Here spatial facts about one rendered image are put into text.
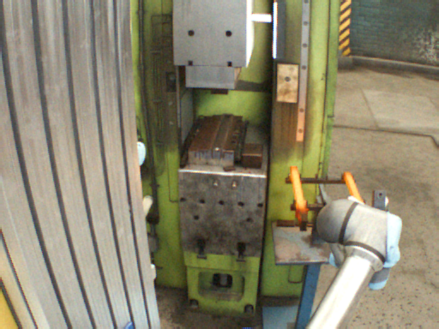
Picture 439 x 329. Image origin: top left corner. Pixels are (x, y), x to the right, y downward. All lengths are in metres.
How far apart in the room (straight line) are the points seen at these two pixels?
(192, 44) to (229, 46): 0.15
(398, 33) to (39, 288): 7.68
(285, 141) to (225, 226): 0.47
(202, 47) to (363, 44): 6.23
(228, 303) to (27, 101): 2.05
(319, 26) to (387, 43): 6.07
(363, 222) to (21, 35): 0.86
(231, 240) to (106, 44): 1.64
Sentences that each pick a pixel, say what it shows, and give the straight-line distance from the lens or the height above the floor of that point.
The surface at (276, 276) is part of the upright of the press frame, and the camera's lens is 2.48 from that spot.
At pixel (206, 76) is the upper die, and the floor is 1.32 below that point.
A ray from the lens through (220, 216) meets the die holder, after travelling 2.01.
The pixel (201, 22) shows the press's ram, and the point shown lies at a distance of 1.76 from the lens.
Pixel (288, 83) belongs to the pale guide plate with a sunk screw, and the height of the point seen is 1.27.
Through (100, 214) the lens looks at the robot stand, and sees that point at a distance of 0.59.
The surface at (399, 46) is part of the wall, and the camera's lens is 7.99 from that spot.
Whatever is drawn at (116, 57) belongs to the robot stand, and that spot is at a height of 1.70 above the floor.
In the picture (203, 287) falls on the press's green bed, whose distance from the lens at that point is 2.39.
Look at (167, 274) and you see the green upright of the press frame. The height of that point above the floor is 0.11.
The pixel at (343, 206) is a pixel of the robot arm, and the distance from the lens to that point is 1.08.
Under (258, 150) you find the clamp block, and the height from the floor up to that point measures 0.98.
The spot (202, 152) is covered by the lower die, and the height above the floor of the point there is 0.98.
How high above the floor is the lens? 1.82
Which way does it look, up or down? 27 degrees down
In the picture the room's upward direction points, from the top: straight up
